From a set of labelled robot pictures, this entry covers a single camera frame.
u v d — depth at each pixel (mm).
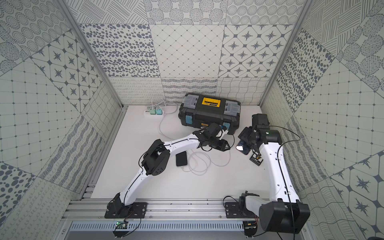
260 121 575
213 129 767
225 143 825
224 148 834
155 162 601
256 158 906
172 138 1011
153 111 1102
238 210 731
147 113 1138
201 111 946
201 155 935
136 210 731
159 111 1097
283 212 366
